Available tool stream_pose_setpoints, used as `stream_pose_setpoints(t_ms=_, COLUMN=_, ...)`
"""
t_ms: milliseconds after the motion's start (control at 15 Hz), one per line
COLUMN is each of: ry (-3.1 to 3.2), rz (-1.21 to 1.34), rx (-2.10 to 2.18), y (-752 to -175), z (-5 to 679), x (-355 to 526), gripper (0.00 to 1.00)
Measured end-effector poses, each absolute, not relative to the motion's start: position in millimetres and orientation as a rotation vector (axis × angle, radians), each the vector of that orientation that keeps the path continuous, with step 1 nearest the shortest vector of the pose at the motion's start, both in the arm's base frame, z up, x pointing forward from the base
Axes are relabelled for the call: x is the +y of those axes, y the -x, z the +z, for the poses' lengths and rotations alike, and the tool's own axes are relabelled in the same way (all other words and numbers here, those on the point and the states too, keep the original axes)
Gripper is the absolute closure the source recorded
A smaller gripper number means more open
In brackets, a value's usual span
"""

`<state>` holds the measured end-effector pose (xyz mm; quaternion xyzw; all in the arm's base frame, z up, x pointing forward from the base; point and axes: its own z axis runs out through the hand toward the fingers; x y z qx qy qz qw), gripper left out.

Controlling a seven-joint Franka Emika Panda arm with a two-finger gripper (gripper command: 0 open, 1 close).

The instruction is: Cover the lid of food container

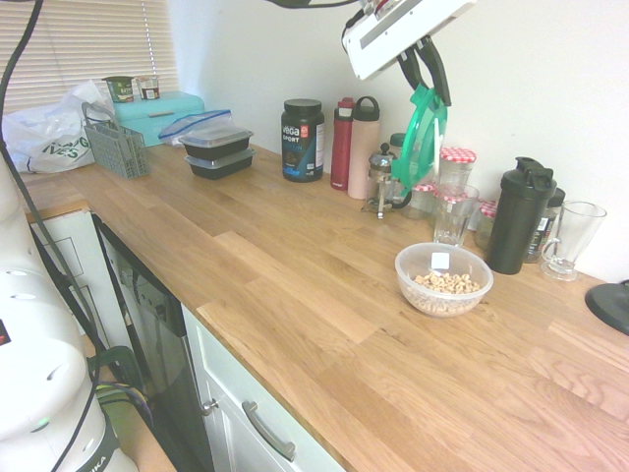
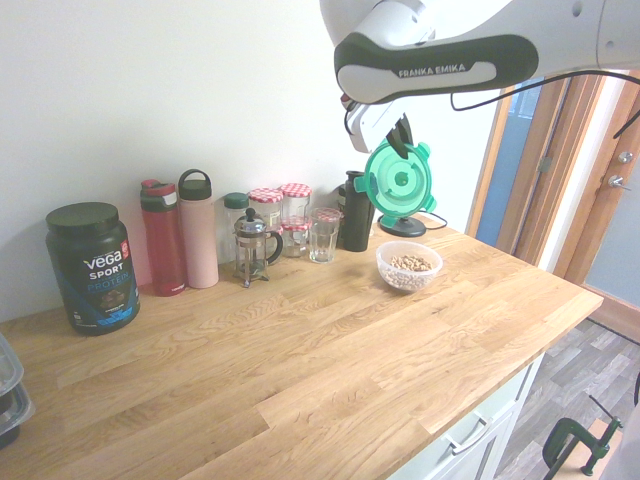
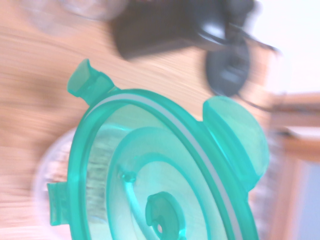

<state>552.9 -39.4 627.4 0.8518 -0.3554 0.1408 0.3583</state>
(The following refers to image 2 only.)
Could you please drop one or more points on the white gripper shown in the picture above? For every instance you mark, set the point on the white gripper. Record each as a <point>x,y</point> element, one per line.
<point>372,125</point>

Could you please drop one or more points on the green round container lid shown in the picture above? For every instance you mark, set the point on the green round container lid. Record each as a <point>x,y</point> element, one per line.
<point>400,195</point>

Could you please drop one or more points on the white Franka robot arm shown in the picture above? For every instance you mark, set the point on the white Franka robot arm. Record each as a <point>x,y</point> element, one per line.
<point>550,20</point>

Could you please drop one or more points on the small jar red gingham lid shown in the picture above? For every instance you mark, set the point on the small jar red gingham lid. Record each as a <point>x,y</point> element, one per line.
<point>330,214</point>

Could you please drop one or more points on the glass jar red gingham lid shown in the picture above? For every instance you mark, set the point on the glass jar red gingham lid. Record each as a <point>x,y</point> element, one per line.
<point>267,205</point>
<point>296,202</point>
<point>295,240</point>

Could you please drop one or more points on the clear plastic cereal container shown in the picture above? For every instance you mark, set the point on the clear plastic cereal container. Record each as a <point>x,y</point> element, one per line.
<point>409,272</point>

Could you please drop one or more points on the black round lamp base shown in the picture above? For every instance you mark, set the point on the black round lamp base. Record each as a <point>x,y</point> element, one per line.
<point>402,227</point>

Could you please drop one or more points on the black shaker bottle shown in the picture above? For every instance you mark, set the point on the black shaker bottle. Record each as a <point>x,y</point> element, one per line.
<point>359,225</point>

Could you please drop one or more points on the clear glass tumbler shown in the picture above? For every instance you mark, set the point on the clear glass tumbler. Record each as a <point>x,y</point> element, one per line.
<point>322,245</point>

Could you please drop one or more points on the metal door hinge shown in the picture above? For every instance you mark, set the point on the metal door hinge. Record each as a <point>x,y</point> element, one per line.
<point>545,164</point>

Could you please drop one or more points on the clear bottle green cap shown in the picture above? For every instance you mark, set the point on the clear bottle green cap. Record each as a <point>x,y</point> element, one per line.
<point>235,220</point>

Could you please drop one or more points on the glass French press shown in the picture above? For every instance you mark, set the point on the glass French press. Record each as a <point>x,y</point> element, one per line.
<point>252,250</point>

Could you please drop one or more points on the silver door lock knob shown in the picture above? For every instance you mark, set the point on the silver door lock knob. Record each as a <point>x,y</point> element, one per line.
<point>625,157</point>

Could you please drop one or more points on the pink bottle black cap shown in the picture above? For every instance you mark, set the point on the pink bottle black cap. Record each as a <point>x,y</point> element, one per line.
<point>200,240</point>

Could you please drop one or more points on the wooden door blue panel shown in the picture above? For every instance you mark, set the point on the wooden door blue panel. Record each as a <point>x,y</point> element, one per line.
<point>620,250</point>

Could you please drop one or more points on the red water bottle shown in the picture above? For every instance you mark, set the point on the red water bottle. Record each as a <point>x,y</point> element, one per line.
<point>165,240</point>

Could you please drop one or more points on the white kitchen cabinet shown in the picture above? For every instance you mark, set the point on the white kitchen cabinet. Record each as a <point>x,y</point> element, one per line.
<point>490,450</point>

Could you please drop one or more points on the black Vega protein tub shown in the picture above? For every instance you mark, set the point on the black Vega protein tub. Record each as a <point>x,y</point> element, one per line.
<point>95,270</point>

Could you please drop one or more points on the green metal clamp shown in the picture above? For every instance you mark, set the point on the green metal clamp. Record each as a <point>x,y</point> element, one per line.
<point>575,435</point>

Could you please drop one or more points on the wooden door frame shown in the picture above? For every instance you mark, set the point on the wooden door frame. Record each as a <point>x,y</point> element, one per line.
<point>555,165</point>

